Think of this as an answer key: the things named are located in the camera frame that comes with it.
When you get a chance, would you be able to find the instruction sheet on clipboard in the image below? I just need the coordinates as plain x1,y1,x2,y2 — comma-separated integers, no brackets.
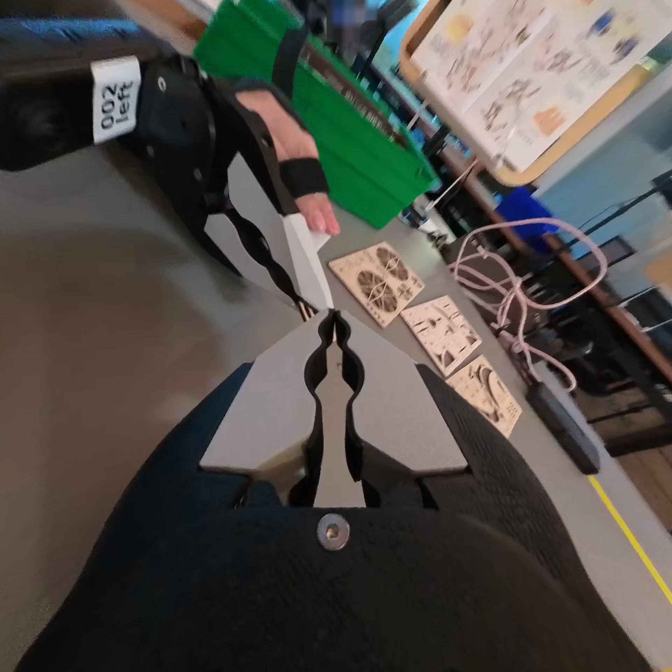
399,0,672,188

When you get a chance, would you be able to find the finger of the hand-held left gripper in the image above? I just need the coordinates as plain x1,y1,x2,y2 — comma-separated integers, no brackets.
228,151,336,317
205,211,312,321

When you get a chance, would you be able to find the arc-pattern wooden parts sheet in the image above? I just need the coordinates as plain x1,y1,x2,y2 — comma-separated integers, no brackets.
447,355,523,439

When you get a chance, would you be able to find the black equipment box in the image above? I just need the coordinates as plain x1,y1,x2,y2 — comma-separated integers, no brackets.
443,231,552,337

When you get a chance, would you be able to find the green plastic bin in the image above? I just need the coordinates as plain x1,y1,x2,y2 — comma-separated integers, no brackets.
193,0,442,230

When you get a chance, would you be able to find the person's left hand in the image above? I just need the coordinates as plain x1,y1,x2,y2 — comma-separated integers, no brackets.
239,89,342,236

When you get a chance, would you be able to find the yellow tape line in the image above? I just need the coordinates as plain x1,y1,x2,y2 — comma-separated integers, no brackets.
588,474,672,606

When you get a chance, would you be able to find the blue plastic bin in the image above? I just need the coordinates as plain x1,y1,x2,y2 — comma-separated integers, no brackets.
493,186,554,232

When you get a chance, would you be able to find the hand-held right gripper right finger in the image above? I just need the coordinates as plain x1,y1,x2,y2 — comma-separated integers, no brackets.
335,310,469,508

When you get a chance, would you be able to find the slotted wooden parts sheet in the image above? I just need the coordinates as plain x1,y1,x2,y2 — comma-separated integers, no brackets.
401,295,483,378

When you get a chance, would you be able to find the black power adapter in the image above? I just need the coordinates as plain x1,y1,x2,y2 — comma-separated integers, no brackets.
526,382,602,475

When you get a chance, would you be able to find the pink cable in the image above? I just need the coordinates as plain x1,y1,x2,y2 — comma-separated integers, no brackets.
449,218,609,392

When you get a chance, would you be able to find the brown cardboard box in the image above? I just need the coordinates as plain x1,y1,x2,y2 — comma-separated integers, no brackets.
303,37,411,152

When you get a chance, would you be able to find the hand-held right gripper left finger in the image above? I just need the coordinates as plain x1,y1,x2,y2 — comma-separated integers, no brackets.
199,309,337,508

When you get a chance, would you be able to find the wheel-pattern wooden parts sheet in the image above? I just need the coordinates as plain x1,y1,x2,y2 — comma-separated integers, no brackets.
329,241,425,328

